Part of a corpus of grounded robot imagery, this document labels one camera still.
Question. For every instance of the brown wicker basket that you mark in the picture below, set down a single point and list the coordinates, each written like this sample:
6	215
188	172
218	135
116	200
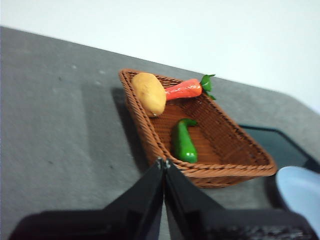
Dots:
225	140

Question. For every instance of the pale blue round plate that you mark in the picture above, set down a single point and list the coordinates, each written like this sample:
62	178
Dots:
302	192

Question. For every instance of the green pepper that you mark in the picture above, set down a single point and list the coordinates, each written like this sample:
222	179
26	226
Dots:
183	142

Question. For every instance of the orange carrot with green leaves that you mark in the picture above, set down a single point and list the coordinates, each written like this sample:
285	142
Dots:
185	88

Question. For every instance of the black rectangular tray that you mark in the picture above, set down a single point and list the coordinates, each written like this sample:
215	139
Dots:
280	145

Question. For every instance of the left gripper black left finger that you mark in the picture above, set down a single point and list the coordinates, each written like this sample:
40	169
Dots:
130	220

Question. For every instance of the yellow-brown potato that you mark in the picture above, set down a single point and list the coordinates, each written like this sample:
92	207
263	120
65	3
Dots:
149	93

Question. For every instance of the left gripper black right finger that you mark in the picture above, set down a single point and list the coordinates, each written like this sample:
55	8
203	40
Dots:
200	220

